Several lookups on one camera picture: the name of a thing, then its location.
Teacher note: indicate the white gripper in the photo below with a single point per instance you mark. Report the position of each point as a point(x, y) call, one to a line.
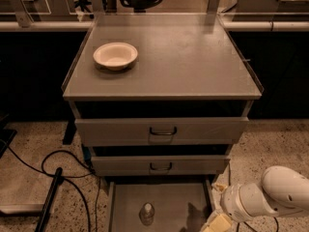
point(230, 199)

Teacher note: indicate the clear plastic water bottle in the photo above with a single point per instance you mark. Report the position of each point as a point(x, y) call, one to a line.
point(147, 214)

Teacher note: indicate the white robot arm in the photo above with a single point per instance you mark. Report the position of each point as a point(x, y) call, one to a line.
point(281, 193)

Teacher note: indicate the bottom grey open drawer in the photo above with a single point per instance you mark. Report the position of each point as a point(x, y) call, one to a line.
point(180, 204)

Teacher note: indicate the top grey drawer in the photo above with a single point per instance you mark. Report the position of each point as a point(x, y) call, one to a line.
point(135, 131)

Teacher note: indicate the middle grey drawer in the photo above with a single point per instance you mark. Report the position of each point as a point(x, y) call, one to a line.
point(140, 166)

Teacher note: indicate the grey drawer cabinet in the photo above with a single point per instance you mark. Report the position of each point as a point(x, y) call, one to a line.
point(187, 67)

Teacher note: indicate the black bar on floor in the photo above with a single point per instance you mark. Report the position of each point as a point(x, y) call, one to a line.
point(45, 213)

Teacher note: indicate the white paper bowl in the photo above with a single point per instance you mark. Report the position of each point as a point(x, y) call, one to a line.
point(115, 56)

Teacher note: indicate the middle drawer black handle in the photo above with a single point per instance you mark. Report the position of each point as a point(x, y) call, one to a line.
point(161, 166)

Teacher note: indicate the drawer black handle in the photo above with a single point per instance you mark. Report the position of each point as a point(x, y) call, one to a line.
point(161, 166)
point(171, 132)

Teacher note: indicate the top drawer black handle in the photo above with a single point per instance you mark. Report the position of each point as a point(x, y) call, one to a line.
point(171, 132)

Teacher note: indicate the white horizontal rail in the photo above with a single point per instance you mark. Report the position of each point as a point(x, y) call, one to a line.
point(235, 26)

